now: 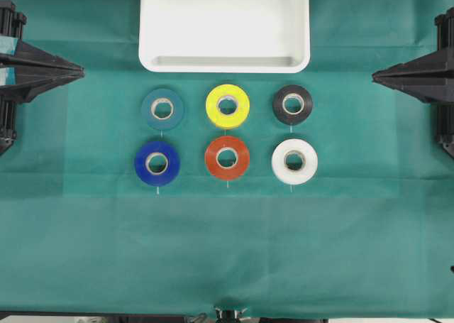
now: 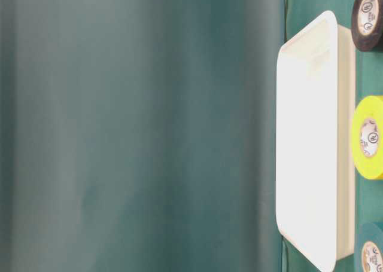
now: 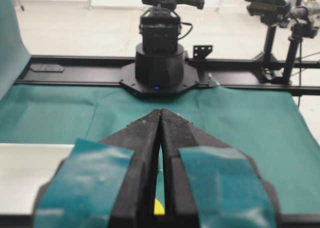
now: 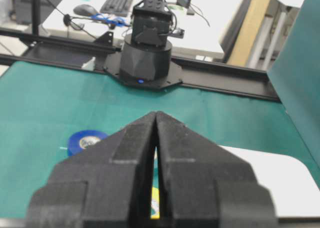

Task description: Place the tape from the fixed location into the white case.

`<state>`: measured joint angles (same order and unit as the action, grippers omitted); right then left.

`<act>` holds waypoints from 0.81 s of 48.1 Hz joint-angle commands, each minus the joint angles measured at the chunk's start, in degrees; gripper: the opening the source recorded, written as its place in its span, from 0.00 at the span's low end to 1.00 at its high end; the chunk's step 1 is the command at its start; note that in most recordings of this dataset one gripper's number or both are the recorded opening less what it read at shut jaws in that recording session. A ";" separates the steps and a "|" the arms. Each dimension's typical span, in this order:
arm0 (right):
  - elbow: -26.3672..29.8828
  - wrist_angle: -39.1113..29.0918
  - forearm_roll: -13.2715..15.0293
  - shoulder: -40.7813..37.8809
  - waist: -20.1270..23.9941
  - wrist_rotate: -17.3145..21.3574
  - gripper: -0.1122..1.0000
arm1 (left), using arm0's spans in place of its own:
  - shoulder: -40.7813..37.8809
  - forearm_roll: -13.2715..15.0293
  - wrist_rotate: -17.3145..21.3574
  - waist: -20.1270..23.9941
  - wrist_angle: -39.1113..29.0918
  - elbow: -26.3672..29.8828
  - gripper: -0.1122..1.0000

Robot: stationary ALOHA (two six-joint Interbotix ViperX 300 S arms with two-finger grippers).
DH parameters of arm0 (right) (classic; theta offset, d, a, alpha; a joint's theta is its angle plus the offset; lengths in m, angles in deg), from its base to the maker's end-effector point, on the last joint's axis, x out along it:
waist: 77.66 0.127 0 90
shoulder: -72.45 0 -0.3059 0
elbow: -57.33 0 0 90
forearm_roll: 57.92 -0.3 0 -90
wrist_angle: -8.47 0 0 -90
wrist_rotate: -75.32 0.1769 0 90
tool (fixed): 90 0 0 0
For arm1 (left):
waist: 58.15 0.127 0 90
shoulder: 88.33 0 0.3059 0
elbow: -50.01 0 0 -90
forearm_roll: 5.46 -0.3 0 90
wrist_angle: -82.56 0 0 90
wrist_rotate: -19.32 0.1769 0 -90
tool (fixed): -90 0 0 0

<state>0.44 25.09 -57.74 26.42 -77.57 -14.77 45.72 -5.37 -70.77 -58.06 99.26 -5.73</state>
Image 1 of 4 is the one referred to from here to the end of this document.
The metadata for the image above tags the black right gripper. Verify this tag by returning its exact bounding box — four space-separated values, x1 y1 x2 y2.
372 12 453 153

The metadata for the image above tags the white tape roll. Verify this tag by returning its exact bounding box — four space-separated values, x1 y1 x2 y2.
271 138 318 185

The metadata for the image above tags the red tape roll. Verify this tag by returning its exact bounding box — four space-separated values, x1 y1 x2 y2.
204 136 250 181

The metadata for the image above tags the black tape roll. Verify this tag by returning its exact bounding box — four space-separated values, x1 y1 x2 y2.
272 84 314 126

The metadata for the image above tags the white plastic tray case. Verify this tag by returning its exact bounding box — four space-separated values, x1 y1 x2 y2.
138 0 311 74

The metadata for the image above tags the teal tape roll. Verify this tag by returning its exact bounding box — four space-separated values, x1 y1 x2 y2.
140 88 184 131

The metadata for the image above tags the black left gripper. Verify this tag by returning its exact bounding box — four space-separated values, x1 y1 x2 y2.
1 0 84 155

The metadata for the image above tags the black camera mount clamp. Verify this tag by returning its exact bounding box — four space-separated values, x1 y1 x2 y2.
187 304 249 323

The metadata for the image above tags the yellow tape roll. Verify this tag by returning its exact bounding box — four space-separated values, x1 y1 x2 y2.
206 84 250 129

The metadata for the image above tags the green table cloth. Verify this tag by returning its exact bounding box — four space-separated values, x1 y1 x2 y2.
1 0 453 318

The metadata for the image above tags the blue tape roll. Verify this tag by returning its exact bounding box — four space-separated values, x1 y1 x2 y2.
134 141 180 187

